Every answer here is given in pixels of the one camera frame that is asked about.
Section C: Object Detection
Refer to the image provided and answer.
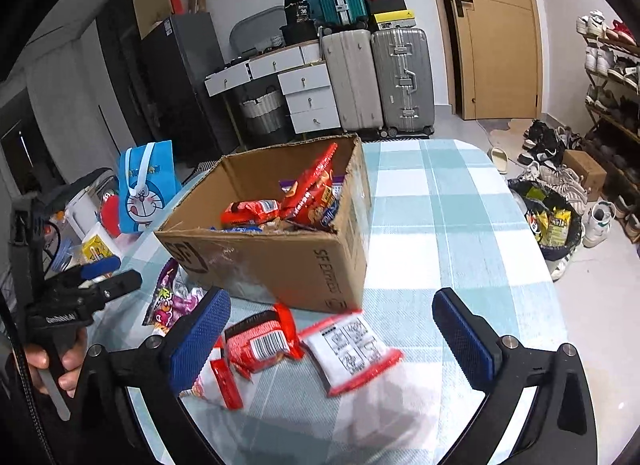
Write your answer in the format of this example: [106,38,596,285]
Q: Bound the wooden door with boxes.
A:
[435,0,543,120]

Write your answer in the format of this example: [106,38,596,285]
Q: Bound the white drawer desk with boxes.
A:
[204,40,343,134]

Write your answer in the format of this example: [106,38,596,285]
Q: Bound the pile of loose shoes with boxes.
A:
[515,120,640,281]

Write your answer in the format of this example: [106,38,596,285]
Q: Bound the red chip snack bag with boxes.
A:
[279,141,342,232]

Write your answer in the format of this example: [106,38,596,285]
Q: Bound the tall brown cabinet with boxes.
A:
[97,0,171,146]

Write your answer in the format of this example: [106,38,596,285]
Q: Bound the trash bin with wrappers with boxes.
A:
[509,180,586,261]

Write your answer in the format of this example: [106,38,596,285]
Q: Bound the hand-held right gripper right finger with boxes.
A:
[432,287,598,465]

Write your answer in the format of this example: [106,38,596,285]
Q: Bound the grey bag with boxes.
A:
[47,168,118,206]

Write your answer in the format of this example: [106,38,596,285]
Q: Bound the rows of racked sneakers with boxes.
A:
[575,10,640,180]

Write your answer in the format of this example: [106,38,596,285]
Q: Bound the colourful cartoon snack packet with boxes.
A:
[144,257,207,341]

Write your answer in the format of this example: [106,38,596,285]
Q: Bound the white kettle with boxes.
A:
[65,187,101,241]

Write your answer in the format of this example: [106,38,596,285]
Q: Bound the small cardboard box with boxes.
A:
[562,149,607,202]

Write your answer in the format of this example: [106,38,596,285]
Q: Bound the blue cartoon gift bag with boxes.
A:
[117,141,182,235]

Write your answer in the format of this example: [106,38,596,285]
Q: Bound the yellow carton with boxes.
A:
[81,235,118,266]

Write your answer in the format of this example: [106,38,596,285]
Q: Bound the brown cardboard box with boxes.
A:
[154,133,372,315]

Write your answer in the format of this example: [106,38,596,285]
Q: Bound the black bucket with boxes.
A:
[279,22,321,44]

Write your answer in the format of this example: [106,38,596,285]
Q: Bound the small red snack packet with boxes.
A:
[221,199,281,226]

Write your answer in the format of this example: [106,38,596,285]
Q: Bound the beige suitcase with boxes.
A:
[320,29,386,132]

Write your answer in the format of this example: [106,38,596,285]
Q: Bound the black refrigerator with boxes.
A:
[140,12,241,166]

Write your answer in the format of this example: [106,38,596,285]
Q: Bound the grey oval folding table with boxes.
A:
[230,6,288,58]

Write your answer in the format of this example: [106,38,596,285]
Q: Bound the person's left hand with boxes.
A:
[22,332,88,393]

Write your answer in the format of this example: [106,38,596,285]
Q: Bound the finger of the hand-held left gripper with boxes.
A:
[80,257,122,280]
[92,270,142,302]

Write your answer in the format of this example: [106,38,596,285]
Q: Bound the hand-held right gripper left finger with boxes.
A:
[70,287,232,465]

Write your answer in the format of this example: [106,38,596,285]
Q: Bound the silver suitcase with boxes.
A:
[371,27,436,136]

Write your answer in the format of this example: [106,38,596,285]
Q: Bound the white red-edged label packet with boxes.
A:
[299,311,405,398]

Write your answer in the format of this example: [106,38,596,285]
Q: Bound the white curtain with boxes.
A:
[25,30,151,186]

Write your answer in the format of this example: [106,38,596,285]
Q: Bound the woven basket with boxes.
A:
[239,87,286,134]

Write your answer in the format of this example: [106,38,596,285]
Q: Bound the wooden shoe rack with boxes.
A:
[582,20,640,196]

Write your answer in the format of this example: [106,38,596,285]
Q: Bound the black printed box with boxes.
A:
[284,0,313,26]

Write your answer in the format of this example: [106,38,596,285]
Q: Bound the dark red snack packet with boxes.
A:
[222,304,305,380]

